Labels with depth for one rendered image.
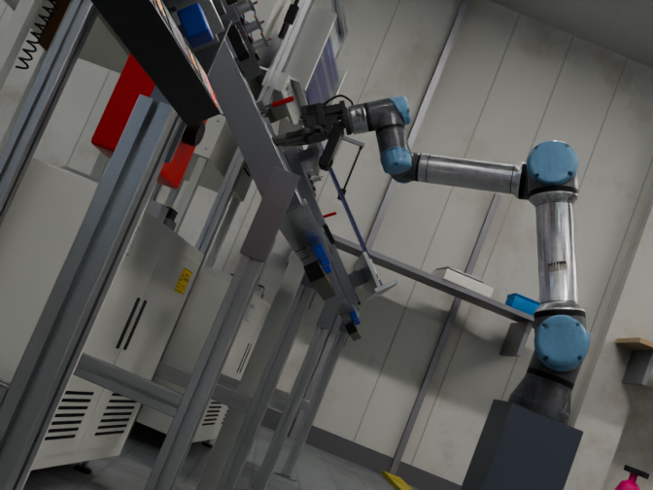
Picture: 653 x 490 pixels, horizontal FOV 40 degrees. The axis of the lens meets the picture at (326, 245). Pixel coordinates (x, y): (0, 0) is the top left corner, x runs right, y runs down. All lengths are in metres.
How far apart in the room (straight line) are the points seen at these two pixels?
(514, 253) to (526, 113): 0.96
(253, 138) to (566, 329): 0.84
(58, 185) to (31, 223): 0.09
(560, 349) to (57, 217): 1.11
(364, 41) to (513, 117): 1.13
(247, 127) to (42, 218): 0.42
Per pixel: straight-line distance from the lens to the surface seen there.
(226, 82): 1.75
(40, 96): 1.81
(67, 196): 1.77
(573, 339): 2.08
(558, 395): 2.22
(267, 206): 1.62
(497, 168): 2.34
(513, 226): 6.13
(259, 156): 1.69
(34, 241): 1.78
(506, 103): 6.30
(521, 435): 2.17
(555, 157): 2.18
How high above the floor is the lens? 0.45
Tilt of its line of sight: 8 degrees up
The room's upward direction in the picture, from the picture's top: 22 degrees clockwise
